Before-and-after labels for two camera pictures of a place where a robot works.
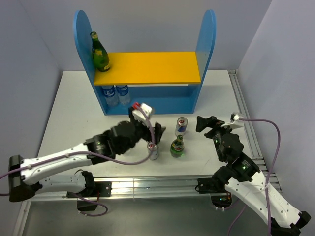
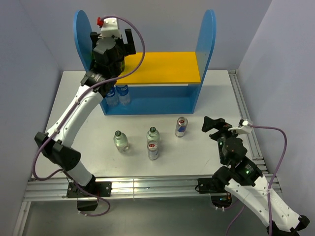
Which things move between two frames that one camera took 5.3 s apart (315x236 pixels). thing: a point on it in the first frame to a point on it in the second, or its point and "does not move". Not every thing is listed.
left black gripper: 158,131 to 127,49
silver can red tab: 153,151 does not move
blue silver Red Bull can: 181,126 does not move
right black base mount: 221,197 does not move
